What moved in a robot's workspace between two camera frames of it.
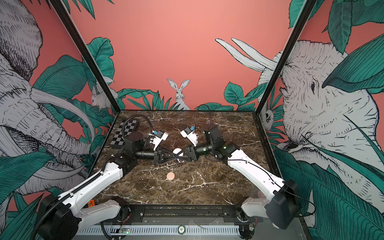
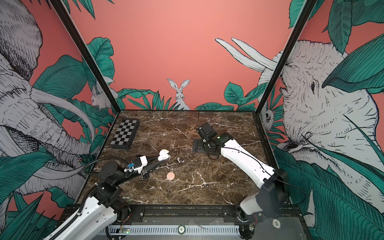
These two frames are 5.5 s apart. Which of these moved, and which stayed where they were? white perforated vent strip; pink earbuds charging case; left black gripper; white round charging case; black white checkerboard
Moved: left black gripper; white round charging case
Stayed: pink earbuds charging case; black white checkerboard; white perforated vent strip
